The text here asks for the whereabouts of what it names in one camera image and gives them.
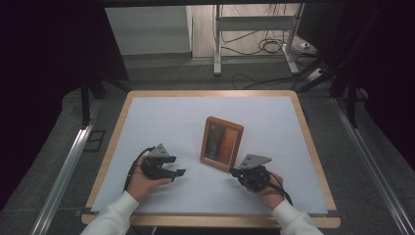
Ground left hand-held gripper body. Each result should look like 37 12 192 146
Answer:
140 142 177 180

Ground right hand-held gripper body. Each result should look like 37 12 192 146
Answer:
234 153 273 192

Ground wooden picture frame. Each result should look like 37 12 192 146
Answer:
199 116 245 172

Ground person's right hand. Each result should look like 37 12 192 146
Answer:
250 172 286 211

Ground person's left hand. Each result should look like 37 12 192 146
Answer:
126 164 174 203

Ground white table mat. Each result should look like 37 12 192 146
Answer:
90 96 329 215

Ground wooden-edged table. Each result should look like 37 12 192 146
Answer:
81 90 342 229

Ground black stand leg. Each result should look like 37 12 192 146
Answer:
329 65 360 129
79 74 107 127

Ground white power strip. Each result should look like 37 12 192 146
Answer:
306 68 326 82

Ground white panel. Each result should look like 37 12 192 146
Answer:
105 6 193 56

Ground dark curtain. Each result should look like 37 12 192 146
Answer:
298 0 415 170
0 0 129 210

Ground white metal stand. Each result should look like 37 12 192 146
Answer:
213 3 305 76

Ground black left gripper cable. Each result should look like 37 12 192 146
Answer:
122 146 156 192

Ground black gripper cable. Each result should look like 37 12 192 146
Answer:
267 171 294 207
122 146 156 192

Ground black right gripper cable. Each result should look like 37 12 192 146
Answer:
267 171 294 207

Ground black floor cable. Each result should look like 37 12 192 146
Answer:
231 58 322 91

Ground aluminium rail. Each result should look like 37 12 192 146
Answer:
331 97 415 235
30 125 94 235

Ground tangled floor cables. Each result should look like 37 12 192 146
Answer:
220 29 297 57

